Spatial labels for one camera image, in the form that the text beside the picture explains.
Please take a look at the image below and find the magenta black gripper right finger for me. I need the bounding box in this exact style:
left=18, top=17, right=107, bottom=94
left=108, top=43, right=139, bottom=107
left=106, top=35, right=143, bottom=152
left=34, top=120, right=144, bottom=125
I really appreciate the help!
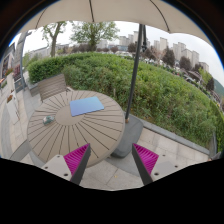
left=132, top=143, right=180, bottom=185

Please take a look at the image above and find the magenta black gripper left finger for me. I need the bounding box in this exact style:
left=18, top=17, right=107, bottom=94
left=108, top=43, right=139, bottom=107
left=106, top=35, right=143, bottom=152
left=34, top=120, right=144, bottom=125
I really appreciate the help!
left=42, top=144, right=91, bottom=185

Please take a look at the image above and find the blue mouse pad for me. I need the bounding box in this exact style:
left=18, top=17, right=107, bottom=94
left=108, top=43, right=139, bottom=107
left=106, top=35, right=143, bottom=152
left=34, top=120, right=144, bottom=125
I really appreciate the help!
left=70, top=96, right=104, bottom=116

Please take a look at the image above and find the grey umbrella base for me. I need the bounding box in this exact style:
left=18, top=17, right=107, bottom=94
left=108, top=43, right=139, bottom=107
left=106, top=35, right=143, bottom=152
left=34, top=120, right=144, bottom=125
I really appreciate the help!
left=112, top=115, right=143, bottom=158

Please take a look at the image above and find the round slatted beige table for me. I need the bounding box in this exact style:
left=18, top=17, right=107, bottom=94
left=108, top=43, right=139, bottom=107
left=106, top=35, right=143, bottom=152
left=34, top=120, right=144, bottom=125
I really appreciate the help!
left=27, top=90, right=125, bottom=167

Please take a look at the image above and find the green hedge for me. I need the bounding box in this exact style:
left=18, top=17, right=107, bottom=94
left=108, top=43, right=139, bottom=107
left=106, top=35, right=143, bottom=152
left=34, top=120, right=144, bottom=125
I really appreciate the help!
left=28, top=53, right=224, bottom=150

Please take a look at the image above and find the beige slatted chair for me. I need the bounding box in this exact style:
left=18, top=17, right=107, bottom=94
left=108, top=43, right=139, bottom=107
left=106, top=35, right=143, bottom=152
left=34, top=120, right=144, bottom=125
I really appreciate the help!
left=38, top=74, right=69, bottom=102

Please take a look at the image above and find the dark umbrella pole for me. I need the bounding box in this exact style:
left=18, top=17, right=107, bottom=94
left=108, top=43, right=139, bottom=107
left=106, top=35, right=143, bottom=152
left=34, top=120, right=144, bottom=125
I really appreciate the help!
left=125, top=24, right=144, bottom=123

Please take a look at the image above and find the beige patio umbrella canopy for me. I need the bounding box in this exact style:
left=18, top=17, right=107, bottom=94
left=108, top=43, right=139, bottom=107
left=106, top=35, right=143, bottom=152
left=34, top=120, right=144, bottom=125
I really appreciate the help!
left=19, top=0, right=211, bottom=44

